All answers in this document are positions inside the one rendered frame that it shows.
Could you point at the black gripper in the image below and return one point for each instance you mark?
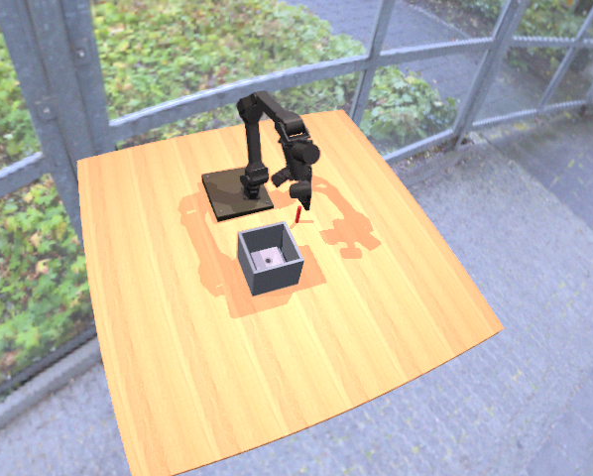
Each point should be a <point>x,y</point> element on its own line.
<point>302,189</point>

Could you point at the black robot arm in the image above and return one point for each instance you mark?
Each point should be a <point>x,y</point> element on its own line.
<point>287,124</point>

